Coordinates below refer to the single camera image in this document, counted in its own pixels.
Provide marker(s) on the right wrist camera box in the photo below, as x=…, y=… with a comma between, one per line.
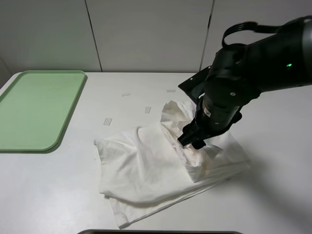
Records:
x=194, y=86

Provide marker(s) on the white short sleeve t-shirt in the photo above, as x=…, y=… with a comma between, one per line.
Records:
x=145, y=170

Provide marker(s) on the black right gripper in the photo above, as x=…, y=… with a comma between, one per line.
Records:
x=210, y=120

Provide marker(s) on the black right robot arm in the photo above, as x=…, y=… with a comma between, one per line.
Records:
x=241, y=72

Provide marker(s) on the green plastic tray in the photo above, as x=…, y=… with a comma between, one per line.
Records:
x=35, y=108

